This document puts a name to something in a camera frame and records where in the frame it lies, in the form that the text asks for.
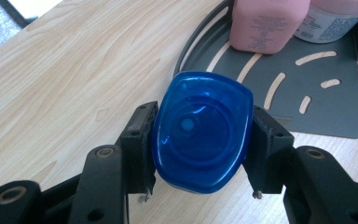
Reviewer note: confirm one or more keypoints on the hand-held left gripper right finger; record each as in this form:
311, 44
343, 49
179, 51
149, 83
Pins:
268, 155

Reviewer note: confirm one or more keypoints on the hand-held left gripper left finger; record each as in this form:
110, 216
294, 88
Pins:
136, 155

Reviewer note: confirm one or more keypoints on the blue bottle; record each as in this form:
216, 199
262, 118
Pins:
202, 133

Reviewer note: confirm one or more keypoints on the dark grey metal rack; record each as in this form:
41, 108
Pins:
332, 105

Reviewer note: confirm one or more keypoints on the pink bottle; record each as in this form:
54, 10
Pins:
267, 25

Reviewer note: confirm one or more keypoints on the pink scrub jar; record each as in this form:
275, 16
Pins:
332, 21

